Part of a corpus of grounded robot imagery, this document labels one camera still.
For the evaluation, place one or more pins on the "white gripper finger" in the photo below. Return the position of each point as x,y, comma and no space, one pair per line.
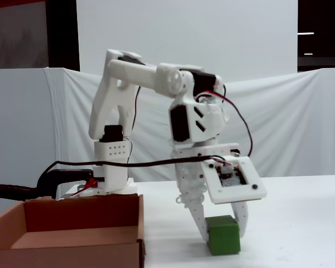
242,217
201,220

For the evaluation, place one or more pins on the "white backdrop panel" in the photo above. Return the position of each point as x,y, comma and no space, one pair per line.
184,33

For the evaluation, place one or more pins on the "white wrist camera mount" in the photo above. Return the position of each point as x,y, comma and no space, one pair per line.
229,192

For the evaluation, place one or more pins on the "white partition panel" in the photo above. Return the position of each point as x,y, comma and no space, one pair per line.
16,125

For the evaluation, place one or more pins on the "green cube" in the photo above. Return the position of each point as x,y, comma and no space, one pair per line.
223,237

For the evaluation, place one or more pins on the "white draped cloth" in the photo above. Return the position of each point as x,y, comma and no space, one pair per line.
282,125

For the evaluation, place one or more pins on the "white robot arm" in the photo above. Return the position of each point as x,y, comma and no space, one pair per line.
134,74

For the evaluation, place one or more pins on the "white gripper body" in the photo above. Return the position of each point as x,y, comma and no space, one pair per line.
187,174

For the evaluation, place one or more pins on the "black table clamp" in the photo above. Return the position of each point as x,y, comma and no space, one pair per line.
67,176

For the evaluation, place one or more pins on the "long ceiling light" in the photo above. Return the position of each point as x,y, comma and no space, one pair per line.
305,33

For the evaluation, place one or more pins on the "brown cardboard box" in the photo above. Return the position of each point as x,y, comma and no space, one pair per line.
72,237

